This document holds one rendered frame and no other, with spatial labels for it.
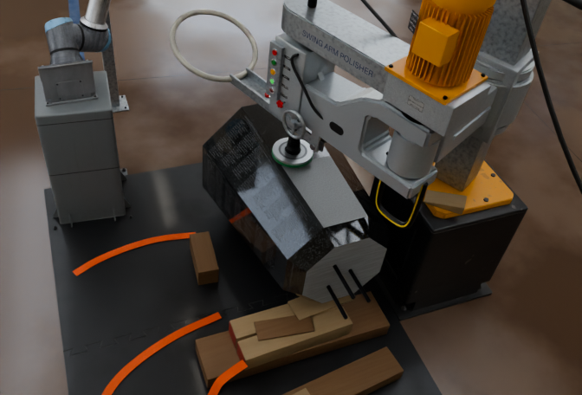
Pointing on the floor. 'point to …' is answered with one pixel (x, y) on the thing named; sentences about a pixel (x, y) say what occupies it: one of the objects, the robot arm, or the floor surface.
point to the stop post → (111, 66)
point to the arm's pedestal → (81, 155)
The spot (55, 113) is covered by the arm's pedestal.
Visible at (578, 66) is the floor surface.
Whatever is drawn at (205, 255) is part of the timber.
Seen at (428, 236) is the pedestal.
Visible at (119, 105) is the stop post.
